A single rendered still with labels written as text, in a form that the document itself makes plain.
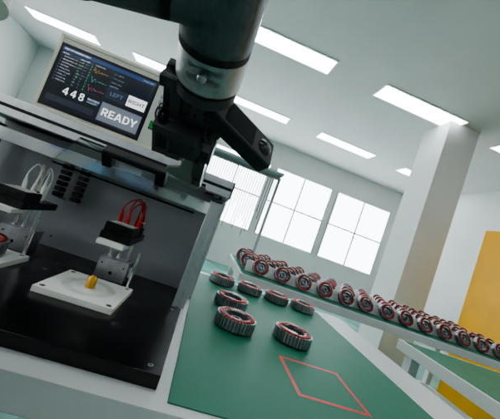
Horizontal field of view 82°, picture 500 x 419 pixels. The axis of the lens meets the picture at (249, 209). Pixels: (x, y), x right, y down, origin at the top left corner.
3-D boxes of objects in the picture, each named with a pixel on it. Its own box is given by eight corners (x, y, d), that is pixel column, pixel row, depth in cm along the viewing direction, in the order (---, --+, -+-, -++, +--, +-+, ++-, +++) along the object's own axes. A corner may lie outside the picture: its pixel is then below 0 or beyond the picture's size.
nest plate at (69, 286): (110, 315, 55) (112, 309, 55) (29, 290, 53) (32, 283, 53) (131, 293, 70) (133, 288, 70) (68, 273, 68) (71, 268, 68)
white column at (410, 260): (404, 372, 368) (480, 132, 389) (373, 362, 362) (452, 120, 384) (381, 352, 417) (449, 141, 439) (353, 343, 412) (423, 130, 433)
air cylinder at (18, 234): (23, 253, 71) (32, 232, 71) (-8, 243, 70) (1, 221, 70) (36, 250, 76) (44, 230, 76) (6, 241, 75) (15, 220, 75)
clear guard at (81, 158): (193, 214, 49) (205, 180, 50) (50, 161, 46) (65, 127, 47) (199, 214, 82) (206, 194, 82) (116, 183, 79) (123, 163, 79)
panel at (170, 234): (189, 292, 89) (223, 200, 91) (-38, 218, 80) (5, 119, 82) (190, 291, 90) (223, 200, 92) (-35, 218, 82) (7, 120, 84)
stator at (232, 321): (252, 342, 73) (257, 327, 73) (210, 326, 73) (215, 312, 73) (252, 327, 84) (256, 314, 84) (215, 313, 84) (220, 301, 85)
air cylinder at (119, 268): (121, 284, 74) (129, 263, 74) (91, 275, 73) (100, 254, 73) (126, 280, 79) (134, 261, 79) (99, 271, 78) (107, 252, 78)
